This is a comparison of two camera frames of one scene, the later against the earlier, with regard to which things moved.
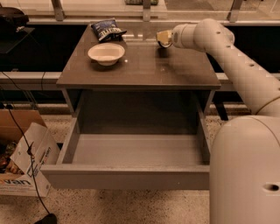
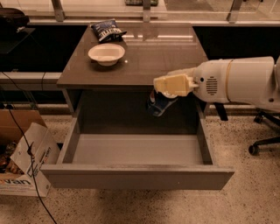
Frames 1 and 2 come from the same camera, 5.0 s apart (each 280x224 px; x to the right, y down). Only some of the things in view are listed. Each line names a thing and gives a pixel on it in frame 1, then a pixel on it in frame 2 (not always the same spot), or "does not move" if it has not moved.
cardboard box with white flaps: [16, 170] does not move
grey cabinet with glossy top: [150, 80] does not move
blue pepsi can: [164, 45] to [158, 102]
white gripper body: [177, 37] to [210, 80]
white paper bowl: [106, 53] does not move
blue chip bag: [108, 31] does not move
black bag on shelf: [12, 18] does not move
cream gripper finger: [164, 37] to [175, 85]
